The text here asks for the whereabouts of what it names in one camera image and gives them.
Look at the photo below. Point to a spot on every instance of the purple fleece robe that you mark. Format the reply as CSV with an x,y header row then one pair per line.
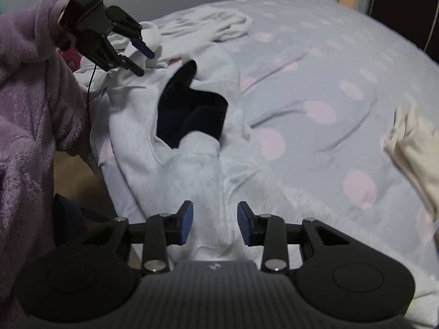
x,y
20,219

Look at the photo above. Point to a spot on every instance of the dark navy garment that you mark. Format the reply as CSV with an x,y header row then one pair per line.
x,y
192,116

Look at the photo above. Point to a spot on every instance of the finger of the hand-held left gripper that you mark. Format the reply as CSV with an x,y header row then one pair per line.
x,y
135,69
144,48

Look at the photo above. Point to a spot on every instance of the white garment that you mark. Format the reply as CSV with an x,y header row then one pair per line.
x,y
205,24

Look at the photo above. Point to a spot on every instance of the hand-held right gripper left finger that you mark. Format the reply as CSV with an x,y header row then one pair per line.
x,y
187,222

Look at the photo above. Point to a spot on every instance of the light grey sweatshirt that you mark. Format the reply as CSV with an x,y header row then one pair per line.
x,y
144,164

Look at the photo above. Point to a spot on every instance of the cream cloth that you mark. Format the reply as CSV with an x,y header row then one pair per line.
x,y
411,150

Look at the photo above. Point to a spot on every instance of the black wardrobe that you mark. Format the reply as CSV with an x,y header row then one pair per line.
x,y
401,0

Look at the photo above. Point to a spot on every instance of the pink dotted duvet cover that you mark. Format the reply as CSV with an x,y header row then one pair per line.
x,y
308,58

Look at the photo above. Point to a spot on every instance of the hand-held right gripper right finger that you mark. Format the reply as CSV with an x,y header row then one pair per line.
x,y
243,222

